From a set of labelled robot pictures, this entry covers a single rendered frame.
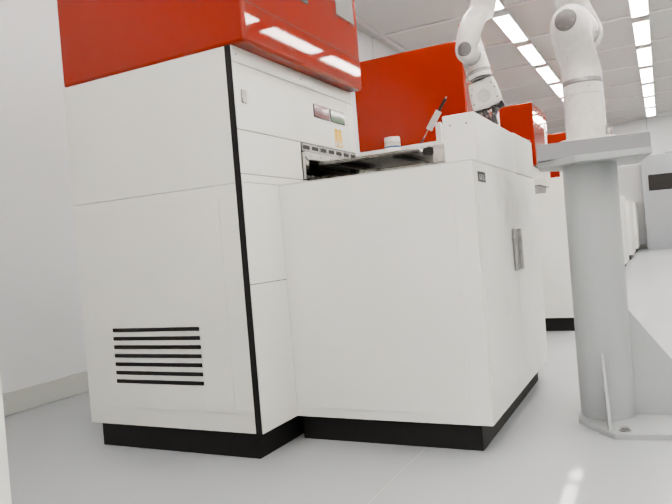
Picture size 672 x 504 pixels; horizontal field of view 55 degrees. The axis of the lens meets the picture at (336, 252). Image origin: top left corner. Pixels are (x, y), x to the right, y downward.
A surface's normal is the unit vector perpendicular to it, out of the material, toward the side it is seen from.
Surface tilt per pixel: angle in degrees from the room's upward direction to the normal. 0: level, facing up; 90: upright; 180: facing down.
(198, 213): 90
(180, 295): 90
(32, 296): 90
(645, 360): 90
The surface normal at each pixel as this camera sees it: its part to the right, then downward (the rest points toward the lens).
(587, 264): -0.61, 0.06
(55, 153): 0.89, -0.07
